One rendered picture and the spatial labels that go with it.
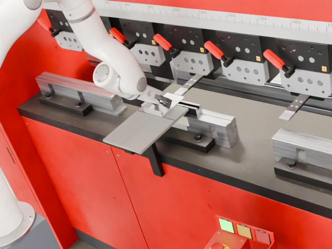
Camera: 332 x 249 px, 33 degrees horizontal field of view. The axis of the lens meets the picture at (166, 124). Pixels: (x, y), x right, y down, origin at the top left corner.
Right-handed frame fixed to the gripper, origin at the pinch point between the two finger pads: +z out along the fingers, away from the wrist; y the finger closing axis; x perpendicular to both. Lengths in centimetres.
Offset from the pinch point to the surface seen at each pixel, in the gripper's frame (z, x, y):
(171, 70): -6.7, -10.2, -5.9
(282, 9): -30, -26, -54
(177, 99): 5.4, -3.0, -2.6
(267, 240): 1, 32, -54
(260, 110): 161, -31, 53
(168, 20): -25.0, -21.8, -13.4
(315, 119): 163, -33, 16
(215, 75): 17.2, -16.5, -6.8
